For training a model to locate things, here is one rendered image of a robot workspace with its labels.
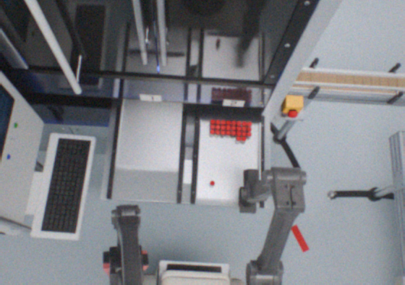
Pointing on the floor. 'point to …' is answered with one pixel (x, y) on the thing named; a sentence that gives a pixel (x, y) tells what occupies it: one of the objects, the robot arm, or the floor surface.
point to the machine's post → (307, 42)
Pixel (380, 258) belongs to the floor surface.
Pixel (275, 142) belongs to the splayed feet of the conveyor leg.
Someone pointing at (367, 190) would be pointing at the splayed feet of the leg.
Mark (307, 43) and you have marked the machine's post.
